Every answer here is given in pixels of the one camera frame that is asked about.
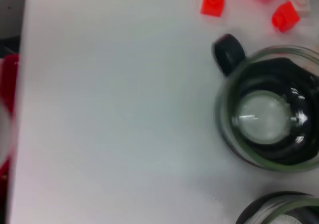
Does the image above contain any glass teacup black base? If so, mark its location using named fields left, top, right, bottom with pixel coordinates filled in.
left=211, top=33, right=319, bottom=173
left=235, top=191, right=319, bottom=224

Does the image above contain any small red toy brick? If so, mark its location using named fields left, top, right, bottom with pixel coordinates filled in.
left=200, top=0, right=227, bottom=17
left=271, top=1, right=301, bottom=33

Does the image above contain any red background object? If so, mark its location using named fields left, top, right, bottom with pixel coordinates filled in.
left=0, top=54, right=20, bottom=117

